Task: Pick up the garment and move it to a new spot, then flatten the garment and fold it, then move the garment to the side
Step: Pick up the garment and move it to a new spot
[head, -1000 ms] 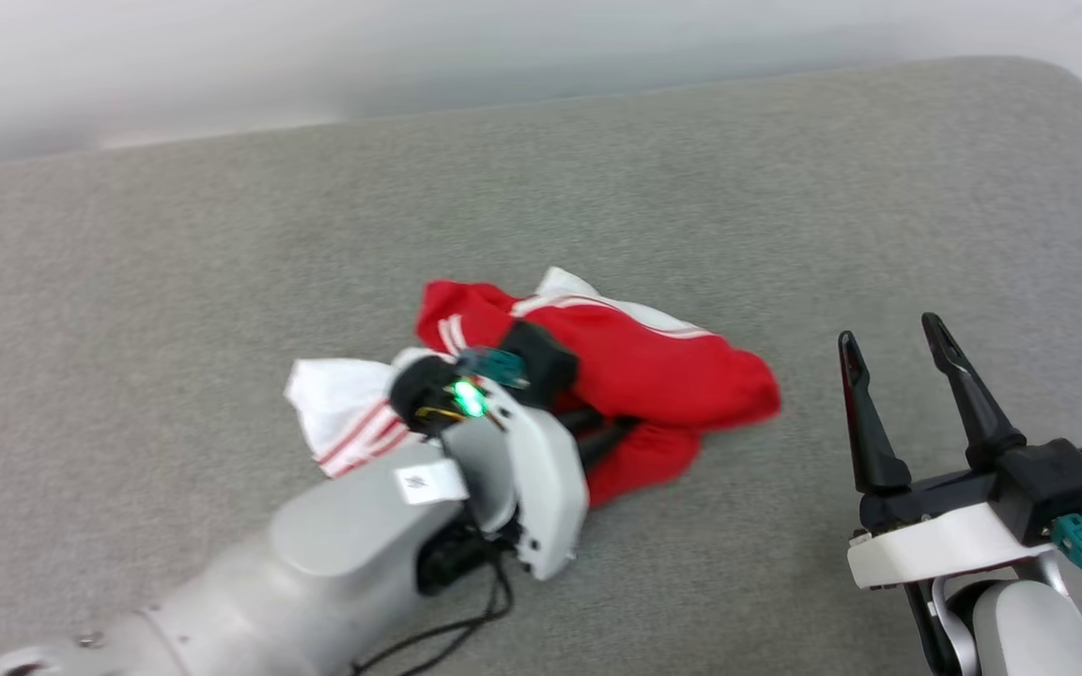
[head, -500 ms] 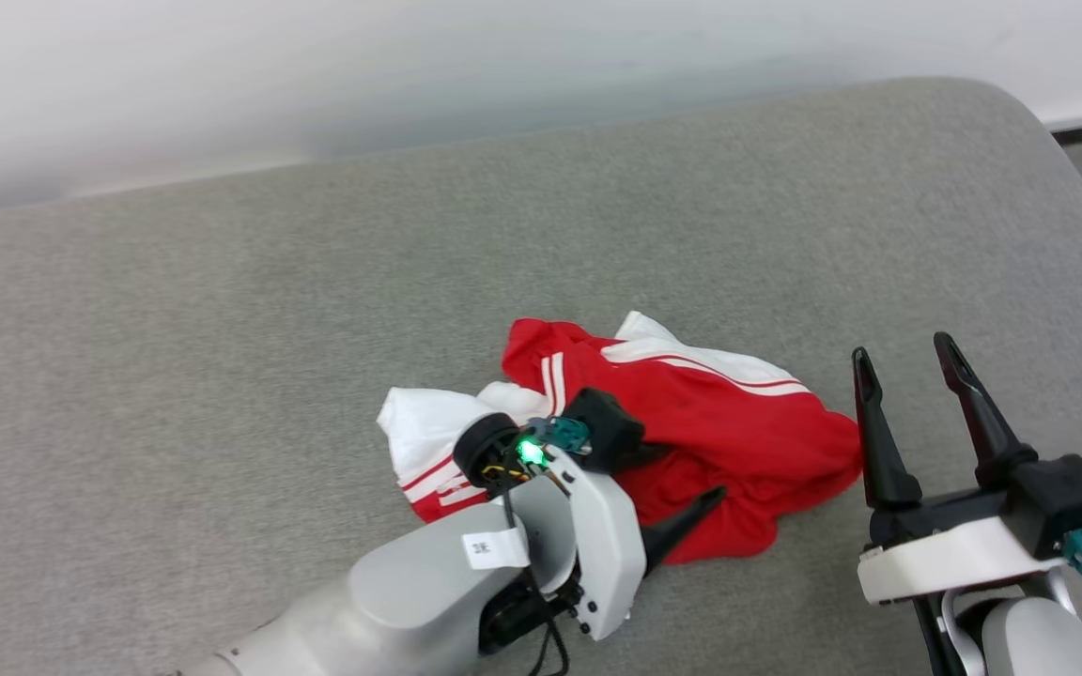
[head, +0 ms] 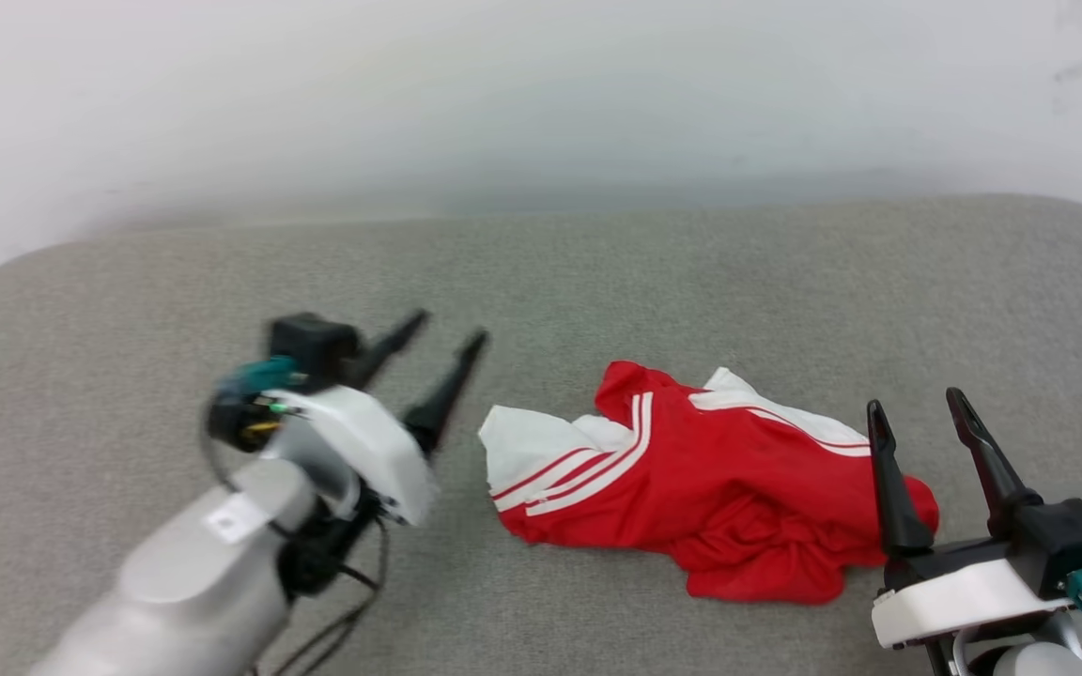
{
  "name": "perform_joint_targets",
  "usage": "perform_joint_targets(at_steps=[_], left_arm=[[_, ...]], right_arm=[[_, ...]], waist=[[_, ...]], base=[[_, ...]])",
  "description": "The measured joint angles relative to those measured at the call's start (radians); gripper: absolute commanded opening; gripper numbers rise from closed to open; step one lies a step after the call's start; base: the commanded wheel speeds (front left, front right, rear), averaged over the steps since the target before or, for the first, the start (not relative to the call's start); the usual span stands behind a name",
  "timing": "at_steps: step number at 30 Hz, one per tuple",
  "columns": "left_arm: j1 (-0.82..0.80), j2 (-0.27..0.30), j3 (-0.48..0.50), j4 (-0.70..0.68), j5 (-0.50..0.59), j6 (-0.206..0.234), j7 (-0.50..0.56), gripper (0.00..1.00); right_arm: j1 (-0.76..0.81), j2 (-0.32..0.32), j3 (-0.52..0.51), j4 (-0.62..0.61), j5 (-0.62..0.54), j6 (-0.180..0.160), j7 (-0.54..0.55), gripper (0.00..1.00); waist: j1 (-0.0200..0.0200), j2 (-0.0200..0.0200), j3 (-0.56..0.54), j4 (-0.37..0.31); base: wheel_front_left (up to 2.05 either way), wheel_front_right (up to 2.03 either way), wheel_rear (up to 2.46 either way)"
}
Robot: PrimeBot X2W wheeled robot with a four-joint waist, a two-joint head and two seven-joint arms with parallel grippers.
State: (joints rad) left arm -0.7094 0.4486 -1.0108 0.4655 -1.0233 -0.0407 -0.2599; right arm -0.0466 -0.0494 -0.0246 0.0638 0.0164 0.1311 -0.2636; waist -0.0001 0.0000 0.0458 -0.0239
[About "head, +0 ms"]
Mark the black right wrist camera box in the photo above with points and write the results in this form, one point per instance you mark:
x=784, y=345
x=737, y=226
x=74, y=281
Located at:
x=1072, y=543

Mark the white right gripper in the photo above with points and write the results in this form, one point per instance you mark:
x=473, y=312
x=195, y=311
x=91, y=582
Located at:
x=964, y=596

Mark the red white basketball jersey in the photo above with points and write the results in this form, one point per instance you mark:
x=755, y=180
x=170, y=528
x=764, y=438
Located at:
x=719, y=488

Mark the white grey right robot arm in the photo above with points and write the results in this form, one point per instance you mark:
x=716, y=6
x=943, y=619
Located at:
x=1034, y=659

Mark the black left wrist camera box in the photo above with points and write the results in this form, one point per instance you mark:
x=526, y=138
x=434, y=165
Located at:
x=314, y=349

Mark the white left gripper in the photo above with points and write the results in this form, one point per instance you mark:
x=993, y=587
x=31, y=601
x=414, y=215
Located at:
x=372, y=451

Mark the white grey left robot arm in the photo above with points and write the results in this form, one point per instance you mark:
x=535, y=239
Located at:
x=193, y=582

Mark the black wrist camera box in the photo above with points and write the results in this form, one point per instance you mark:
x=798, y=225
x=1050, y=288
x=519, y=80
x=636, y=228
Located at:
x=314, y=349
x=1072, y=543

